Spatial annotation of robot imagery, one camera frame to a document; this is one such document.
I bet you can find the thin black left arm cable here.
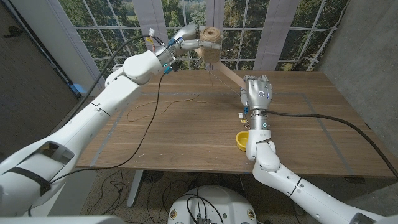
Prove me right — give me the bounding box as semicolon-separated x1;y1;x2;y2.
49;72;165;184

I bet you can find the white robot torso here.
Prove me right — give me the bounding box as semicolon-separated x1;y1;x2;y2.
167;185;258;224

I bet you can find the black torso cable loop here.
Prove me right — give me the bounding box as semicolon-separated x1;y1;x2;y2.
184;194;225;224

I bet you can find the jute twine spool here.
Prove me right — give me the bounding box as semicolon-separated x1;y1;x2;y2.
194;26;223;65

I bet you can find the white table leg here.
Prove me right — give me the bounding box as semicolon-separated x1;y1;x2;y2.
126;170;144;208

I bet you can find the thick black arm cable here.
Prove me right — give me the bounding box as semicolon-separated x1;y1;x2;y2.
264;110;398;179
67;34;165;122

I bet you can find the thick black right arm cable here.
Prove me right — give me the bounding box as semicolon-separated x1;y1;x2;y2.
264;110;398;179

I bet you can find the printed forest window backdrop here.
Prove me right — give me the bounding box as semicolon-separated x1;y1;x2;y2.
58;0;351;82

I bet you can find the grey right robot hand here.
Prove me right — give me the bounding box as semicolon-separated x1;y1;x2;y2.
239;74;274;111

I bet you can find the jute thread strand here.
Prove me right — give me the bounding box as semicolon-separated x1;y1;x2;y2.
126;93;215;123

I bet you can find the wooden hanger stick with clips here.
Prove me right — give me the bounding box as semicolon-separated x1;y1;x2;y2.
194;46;248;96

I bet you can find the blue floor object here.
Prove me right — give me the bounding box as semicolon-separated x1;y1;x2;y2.
70;83;86;95

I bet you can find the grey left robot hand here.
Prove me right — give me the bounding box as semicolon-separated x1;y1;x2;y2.
169;24;222;57

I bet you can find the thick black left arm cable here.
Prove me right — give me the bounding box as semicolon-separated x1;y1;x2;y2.
67;34;165;122

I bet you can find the yellow plastic cup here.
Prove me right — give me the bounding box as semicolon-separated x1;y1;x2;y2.
235;130;249;152

